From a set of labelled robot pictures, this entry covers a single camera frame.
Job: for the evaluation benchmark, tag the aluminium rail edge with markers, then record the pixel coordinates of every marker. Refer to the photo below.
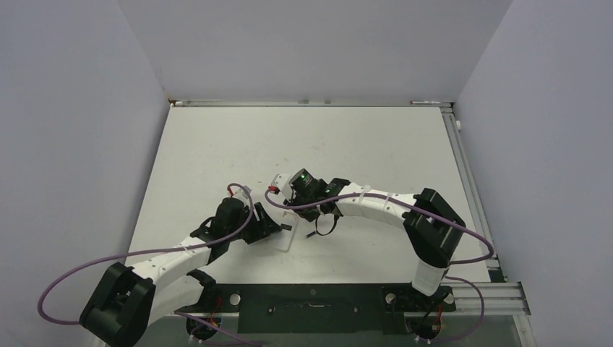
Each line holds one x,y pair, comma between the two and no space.
310,103
466,176

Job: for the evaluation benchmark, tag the aluminium rail right edge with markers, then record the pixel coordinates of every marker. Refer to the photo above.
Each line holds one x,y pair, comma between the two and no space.
466,176

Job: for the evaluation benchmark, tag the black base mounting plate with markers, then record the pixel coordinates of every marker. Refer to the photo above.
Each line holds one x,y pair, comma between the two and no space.
391,308

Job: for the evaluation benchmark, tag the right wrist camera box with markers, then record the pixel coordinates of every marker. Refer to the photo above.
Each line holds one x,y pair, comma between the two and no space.
281,183

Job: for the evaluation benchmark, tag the aluminium rail back edge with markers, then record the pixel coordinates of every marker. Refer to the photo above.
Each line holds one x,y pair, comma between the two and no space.
310,103

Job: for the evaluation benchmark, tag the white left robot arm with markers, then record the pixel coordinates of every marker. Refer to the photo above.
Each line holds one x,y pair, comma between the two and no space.
129,298

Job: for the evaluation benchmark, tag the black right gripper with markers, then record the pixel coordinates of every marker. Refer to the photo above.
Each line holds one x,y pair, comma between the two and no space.
310,216

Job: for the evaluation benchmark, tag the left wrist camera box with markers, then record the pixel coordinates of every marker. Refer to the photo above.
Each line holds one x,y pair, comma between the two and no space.
239,192

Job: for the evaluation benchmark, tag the white remote control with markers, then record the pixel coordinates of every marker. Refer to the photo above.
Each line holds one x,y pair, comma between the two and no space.
288,223

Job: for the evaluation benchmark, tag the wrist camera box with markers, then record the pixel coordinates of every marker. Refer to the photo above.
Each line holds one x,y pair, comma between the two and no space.
239,192
281,183

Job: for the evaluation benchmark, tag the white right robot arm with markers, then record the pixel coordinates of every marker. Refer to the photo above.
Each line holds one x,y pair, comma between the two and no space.
432,226

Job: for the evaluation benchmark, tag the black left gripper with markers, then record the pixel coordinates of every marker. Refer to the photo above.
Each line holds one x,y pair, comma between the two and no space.
262,228

